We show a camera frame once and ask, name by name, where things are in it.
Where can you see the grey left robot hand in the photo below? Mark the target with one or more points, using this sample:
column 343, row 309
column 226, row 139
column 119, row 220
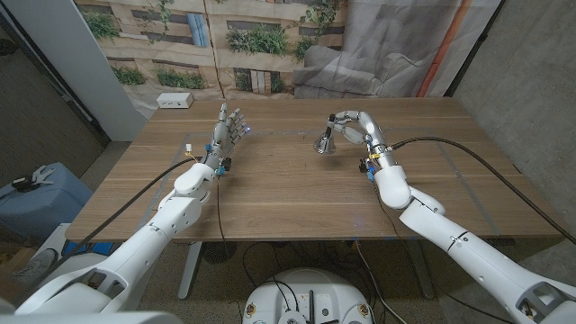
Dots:
column 220, row 135

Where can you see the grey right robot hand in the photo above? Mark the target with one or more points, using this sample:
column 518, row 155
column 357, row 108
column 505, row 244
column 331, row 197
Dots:
column 371, row 128

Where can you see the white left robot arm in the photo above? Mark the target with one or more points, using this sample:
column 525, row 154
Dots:
column 148, row 234

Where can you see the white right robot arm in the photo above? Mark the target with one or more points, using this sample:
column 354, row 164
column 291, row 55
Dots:
column 481, row 261

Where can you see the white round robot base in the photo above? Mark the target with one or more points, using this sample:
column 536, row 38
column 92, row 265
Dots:
column 310, row 288

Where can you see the black and white hand tool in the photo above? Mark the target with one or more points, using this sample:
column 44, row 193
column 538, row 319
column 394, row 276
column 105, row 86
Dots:
column 33, row 179

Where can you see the white power strip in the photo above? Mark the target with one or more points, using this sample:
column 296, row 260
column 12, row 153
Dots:
column 174, row 100

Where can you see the printed fabric backdrop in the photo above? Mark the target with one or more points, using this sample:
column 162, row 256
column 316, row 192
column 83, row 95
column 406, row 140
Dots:
column 270, row 67

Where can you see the black round floor stand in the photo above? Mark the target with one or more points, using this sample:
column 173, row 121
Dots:
column 219, row 252

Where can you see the black backdrop pole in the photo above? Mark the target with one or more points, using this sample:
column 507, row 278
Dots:
column 477, row 47

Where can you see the white table leg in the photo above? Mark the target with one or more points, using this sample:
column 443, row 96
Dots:
column 189, row 274

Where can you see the grey table leg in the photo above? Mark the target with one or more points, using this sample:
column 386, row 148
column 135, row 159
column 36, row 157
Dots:
column 423, row 279

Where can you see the white partition panel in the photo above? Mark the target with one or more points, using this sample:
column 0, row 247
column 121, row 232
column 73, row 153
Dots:
column 76, row 58

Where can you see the blue plastic container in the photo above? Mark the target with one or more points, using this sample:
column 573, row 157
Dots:
column 49, row 207

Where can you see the grey sneaker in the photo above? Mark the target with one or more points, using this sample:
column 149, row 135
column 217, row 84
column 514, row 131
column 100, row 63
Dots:
column 38, row 265

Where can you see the white robot torso rim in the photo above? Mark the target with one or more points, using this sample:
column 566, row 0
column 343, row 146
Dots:
column 90, row 318

